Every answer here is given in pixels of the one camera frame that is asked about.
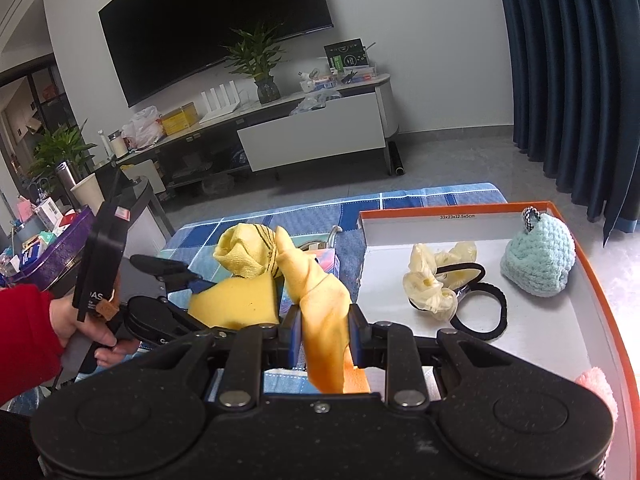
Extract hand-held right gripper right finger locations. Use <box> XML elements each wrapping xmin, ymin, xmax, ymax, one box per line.
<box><xmin>348</xmin><ymin>304</ymin><xmax>496</xmax><ymax>408</ymax></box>

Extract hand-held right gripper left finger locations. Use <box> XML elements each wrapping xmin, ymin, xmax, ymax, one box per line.
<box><xmin>165</xmin><ymin>305</ymin><xmax>304</xmax><ymax>408</ymax></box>

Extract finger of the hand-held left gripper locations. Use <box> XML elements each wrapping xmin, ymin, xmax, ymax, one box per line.
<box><xmin>130</xmin><ymin>254</ymin><xmax>217</xmax><ymax>295</ymax></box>
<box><xmin>167</xmin><ymin>305</ymin><xmax>246</xmax><ymax>336</ymax></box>

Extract striped yellow towel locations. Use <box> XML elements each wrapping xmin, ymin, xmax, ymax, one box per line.
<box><xmin>214</xmin><ymin>224</ymin><xmax>372</xmax><ymax>395</ymax></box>

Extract cream hair scrunchie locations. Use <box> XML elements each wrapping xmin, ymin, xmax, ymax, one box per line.
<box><xmin>404</xmin><ymin>241</ymin><xmax>478</xmax><ymax>322</ymax></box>

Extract black hair band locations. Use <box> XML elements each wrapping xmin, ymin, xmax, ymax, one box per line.
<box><xmin>448</xmin><ymin>283</ymin><xmax>509</xmax><ymax>347</ymax></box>
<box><xmin>409</xmin><ymin>261</ymin><xmax>487</xmax><ymax>311</ymax></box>

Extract white cardboard box orange rim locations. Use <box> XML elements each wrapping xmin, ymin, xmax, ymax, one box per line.
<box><xmin>357</xmin><ymin>201</ymin><xmax>640</xmax><ymax>480</ymax></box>

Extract light blue crocheted pouch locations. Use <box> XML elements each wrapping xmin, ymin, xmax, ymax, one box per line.
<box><xmin>500</xmin><ymin>206</ymin><xmax>576</xmax><ymax>298</ymax></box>

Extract pink crocheted pouch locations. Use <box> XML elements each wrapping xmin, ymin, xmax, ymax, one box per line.
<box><xmin>575</xmin><ymin>366</ymin><xmax>619</xmax><ymax>478</ymax></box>

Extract person's left hand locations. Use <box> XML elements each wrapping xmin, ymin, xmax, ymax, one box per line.
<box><xmin>50</xmin><ymin>290</ymin><xmax>143</xmax><ymax>368</ymax></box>

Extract purple tray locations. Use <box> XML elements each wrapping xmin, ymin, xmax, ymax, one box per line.
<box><xmin>7</xmin><ymin>206</ymin><xmax>96</xmax><ymax>288</ymax></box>

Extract white cup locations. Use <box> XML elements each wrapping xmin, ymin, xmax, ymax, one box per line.
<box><xmin>70</xmin><ymin>173</ymin><xmax>106</xmax><ymax>216</ymax></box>

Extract white small box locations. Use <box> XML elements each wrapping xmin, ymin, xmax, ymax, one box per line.
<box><xmin>34</xmin><ymin>197</ymin><xmax>63</xmax><ymax>231</ymax></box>

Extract steel thermos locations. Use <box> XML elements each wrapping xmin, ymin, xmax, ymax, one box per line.
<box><xmin>56</xmin><ymin>161</ymin><xmax>83</xmax><ymax>196</ymax></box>

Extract bushy green potted plant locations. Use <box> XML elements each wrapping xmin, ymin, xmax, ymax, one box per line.
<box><xmin>27</xmin><ymin>120</ymin><xmax>98</xmax><ymax>196</ymax></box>

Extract blue checked tablecloth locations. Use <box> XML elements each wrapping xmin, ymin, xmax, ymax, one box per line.
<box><xmin>162</xmin><ymin>182</ymin><xmax>503</xmax><ymax>396</ymax></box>

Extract white plastic bag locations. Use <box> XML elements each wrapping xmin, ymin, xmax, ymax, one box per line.
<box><xmin>121</xmin><ymin>106</ymin><xmax>165</xmax><ymax>150</ymax></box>

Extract yellow box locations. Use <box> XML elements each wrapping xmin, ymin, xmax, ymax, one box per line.
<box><xmin>161</xmin><ymin>102</ymin><xmax>198</xmax><ymax>136</ymax></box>

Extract white router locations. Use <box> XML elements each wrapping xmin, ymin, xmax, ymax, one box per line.
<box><xmin>200</xmin><ymin>80</ymin><xmax>241</xmax><ymax>123</ymax></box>

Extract white television cabinet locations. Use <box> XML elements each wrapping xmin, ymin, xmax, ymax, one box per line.
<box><xmin>112</xmin><ymin>72</ymin><xmax>398</xmax><ymax>196</ymax></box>

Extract clear plastic bags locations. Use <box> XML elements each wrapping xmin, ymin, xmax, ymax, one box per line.
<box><xmin>290</xmin><ymin>91</ymin><xmax>343</xmax><ymax>116</ymax></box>

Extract potted plant in glass vase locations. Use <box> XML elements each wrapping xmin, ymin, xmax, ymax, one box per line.
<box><xmin>222</xmin><ymin>22</ymin><xmax>291</xmax><ymax>106</ymax></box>

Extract clutter of small items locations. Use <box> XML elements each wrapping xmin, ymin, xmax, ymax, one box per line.
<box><xmin>299</xmin><ymin>62</ymin><xmax>378</xmax><ymax>93</ymax></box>

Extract black television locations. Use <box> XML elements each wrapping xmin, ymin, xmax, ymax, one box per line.
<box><xmin>98</xmin><ymin>0</ymin><xmax>334</xmax><ymax>108</ymax></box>

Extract black and green box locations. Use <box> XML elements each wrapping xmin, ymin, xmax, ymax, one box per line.
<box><xmin>324</xmin><ymin>37</ymin><xmax>371</xmax><ymax>73</ymax></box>

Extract dark blue curtain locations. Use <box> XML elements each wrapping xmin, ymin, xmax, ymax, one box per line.
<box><xmin>492</xmin><ymin>0</ymin><xmax>640</xmax><ymax>248</ymax></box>

